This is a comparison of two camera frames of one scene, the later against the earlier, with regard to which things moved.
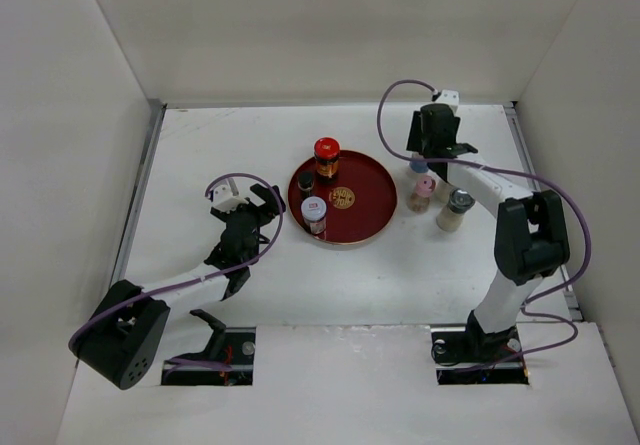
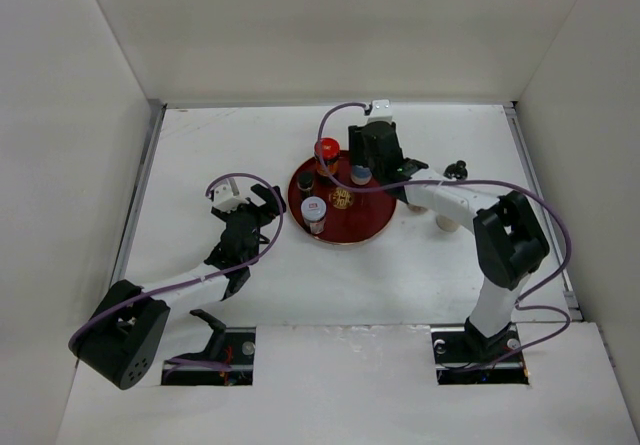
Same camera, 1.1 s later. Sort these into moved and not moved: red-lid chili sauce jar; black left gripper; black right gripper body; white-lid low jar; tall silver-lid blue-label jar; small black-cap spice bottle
Moved: tall silver-lid blue-label jar; black right gripper body
Not moved: red-lid chili sauce jar; small black-cap spice bottle; white-lid low jar; black left gripper
